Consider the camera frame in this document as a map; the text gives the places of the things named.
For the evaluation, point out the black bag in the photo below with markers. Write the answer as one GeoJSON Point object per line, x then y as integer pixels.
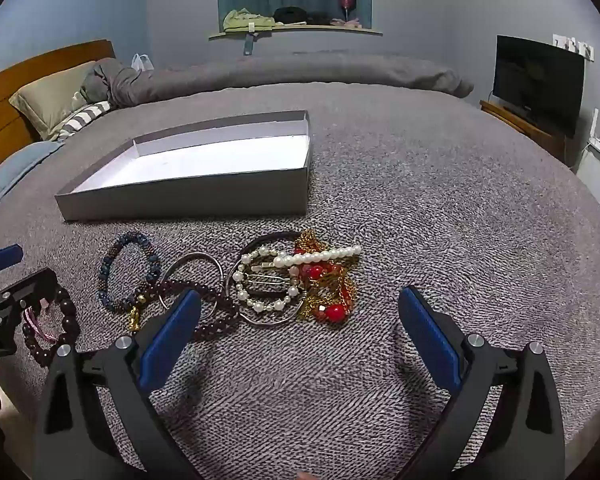
{"type": "Point", "coordinates": [290, 15]}

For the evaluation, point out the white wall sockets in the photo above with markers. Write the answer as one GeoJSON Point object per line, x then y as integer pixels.
{"type": "Point", "coordinates": [575, 47]}

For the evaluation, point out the olive pillow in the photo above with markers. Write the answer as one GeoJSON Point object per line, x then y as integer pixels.
{"type": "Point", "coordinates": [50, 100]}

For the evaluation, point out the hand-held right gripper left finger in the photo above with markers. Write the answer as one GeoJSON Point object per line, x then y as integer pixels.
{"type": "Point", "coordinates": [170, 335]}

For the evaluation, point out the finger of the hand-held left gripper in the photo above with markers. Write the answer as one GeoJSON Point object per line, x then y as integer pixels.
{"type": "Point", "coordinates": [27, 287]}
{"type": "Point", "coordinates": [2, 257]}

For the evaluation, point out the green cloth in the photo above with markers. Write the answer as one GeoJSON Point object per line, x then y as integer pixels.
{"type": "Point", "coordinates": [245, 20]}

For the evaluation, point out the window sill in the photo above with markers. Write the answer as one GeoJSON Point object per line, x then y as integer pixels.
{"type": "Point", "coordinates": [330, 31]}

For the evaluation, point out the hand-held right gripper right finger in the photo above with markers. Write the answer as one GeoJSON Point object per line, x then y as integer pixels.
{"type": "Point", "coordinates": [430, 332]}

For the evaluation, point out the black television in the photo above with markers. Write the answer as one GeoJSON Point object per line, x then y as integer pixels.
{"type": "Point", "coordinates": [535, 80]}

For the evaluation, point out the wooden television stand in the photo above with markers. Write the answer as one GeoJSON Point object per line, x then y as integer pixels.
{"type": "Point", "coordinates": [535, 132]}

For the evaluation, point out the grey cardboard box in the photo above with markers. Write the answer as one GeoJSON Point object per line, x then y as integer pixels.
{"type": "Point", "coordinates": [180, 195]}

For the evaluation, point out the black cloth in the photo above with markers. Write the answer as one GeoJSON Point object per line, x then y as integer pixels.
{"type": "Point", "coordinates": [322, 18]}

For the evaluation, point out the grey rolled duvet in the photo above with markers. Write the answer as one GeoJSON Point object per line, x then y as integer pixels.
{"type": "Point", "coordinates": [280, 77]}

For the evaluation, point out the striped pillow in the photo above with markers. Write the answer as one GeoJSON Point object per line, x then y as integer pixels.
{"type": "Point", "coordinates": [80, 117]}

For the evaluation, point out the wooden headboard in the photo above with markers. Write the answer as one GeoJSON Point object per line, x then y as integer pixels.
{"type": "Point", "coordinates": [0, 125]}

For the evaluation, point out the blue bed sheet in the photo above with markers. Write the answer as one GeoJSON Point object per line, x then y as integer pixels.
{"type": "Point", "coordinates": [15, 165]}

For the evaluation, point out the silver bangle with charm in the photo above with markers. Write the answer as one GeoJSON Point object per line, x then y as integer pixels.
{"type": "Point", "coordinates": [267, 325]}

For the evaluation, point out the thin silver bangle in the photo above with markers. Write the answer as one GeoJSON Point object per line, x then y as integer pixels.
{"type": "Point", "coordinates": [200, 255]}

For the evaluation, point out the white plastic bag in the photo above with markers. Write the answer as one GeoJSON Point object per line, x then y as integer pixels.
{"type": "Point", "coordinates": [142, 62]}

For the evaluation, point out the grey knit blanket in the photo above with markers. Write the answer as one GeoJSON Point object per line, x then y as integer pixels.
{"type": "Point", "coordinates": [430, 210]}

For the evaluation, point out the gold hair clip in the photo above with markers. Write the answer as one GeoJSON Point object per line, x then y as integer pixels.
{"type": "Point", "coordinates": [265, 280]}

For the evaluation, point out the pink cloth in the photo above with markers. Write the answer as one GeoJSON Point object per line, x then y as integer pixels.
{"type": "Point", "coordinates": [347, 22]}

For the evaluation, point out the pearl hair clip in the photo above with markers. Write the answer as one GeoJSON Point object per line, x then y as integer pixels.
{"type": "Point", "coordinates": [320, 256]}

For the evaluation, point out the long dark red bead strand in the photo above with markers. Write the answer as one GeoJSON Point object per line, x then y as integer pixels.
{"type": "Point", "coordinates": [220, 322]}

